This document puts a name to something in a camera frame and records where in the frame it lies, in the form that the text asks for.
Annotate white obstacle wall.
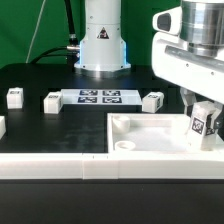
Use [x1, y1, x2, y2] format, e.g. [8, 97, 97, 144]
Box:
[0, 116, 6, 140]
[0, 153, 224, 180]

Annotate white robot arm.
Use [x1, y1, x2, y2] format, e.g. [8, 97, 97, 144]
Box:
[75, 0, 224, 108]

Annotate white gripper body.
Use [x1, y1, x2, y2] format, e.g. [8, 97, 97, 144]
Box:
[151, 32, 224, 104]

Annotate white thin cable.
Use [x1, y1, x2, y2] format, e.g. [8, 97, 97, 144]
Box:
[25, 0, 48, 64]

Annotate black cable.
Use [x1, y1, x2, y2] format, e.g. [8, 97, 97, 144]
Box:
[29, 0, 81, 64]

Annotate white square tabletop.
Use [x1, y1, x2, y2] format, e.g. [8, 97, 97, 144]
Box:
[107, 113, 224, 158]

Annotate white obstacle wall left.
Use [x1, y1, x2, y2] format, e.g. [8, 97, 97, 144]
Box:
[0, 116, 6, 140]

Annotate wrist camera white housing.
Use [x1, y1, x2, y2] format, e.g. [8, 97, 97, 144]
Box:
[152, 7, 182, 35]

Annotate white obstacle wall front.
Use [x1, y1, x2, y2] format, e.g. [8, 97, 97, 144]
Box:
[0, 153, 224, 180]

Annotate white marker base plate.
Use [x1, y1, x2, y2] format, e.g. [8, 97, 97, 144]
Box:
[61, 89, 141, 105]

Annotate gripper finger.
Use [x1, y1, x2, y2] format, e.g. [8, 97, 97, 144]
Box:
[180, 87, 196, 115]
[212, 109, 223, 130]

